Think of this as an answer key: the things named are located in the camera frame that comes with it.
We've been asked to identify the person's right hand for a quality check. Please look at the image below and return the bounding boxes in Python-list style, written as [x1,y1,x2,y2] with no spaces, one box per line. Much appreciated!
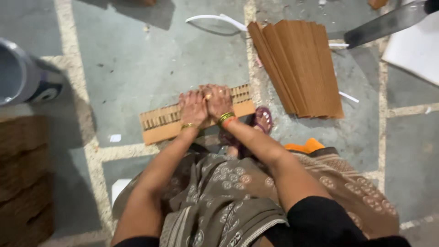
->
[199,84,235,123]

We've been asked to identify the person's left hand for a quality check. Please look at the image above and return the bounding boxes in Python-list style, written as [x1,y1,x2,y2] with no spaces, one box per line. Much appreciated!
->
[178,90,209,128]

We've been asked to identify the brown corrugated cardboard strip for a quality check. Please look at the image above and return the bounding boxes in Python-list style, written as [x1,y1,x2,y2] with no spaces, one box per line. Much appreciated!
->
[139,84,256,145]

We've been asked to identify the gold and orange bangles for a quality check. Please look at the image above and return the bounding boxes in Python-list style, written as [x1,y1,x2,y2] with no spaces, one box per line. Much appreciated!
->
[217,112,238,129]

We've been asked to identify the purple sandal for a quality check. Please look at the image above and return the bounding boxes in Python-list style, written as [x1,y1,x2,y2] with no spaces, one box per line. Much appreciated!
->
[219,106,274,146]

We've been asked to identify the stack of brown cardboard sheets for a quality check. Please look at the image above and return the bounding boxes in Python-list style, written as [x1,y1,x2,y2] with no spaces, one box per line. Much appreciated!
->
[247,19,344,119]

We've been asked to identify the orange cloth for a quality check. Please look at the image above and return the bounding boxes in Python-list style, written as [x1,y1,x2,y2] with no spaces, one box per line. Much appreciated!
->
[284,138,326,154]

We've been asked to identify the brown patterned garment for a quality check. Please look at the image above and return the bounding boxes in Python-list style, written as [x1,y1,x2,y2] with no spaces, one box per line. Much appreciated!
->
[112,147,400,247]

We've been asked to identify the grey plastic drum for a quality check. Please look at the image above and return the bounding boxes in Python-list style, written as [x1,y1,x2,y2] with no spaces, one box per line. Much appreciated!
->
[0,38,64,107]

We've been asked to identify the large metal knife blade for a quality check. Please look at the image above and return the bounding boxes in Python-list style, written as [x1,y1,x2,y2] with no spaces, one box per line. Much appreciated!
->
[344,0,429,49]

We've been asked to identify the stack of brown corrugated cardboard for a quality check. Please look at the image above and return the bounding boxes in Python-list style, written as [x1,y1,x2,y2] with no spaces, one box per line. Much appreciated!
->
[0,115,55,247]

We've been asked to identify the white board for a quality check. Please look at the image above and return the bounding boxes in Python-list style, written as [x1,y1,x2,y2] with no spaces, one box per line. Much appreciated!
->
[382,0,439,87]

